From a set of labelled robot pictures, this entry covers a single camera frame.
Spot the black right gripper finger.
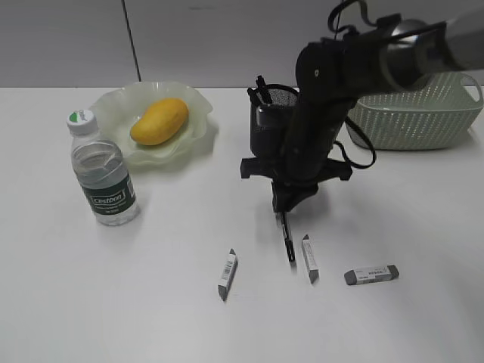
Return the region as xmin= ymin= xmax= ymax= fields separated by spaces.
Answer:
xmin=271 ymin=181 xmax=287 ymax=213
xmin=285 ymin=185 xmax=317 ymax=212

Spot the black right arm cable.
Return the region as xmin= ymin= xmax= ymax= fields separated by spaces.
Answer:
xmin=327 ymin=0 xmax=402 ymax=170

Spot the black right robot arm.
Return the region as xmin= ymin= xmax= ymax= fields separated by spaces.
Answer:
xmin=240 ymin=1 xmax=483 ymax=213

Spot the grey white eraser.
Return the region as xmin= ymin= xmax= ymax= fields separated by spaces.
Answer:
xmin=217 ymin=249 xmax=238 ymax=302
xmin=301 ymin=234 xmax=319 ymax=284
xmin=344 ymin=265 xmax=399 ymax=286

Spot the black mesh pen holder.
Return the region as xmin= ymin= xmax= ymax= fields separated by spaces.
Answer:
xmin=247 ymin=83 xmax=299 ymax=158

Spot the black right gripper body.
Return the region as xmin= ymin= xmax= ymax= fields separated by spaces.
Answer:
xmin=240 ymin=38 xmax=359 ymax=187

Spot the clear water bottle green label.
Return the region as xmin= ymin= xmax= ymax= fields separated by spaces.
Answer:
xmin=67 ymin=109 xmax=139 ymax=226

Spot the yellow mango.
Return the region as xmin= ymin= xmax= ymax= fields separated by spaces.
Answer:
xmin=130 ymin=98 xmax=189 ymax=146

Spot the light green woven basket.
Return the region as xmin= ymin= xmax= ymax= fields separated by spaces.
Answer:
xmin=349 ymin=73 xmax=483 ymax=151

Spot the frosted green wavy plate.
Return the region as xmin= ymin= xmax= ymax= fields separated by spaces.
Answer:
xmin=90 ymin=81 xmax=213 ymax=166

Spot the black marker pen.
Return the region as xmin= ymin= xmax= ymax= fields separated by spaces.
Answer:
xmin=256 ymin=75 xmax=273 ymax=104
xmin=277 ymin=212 xmax=296 ymax=264

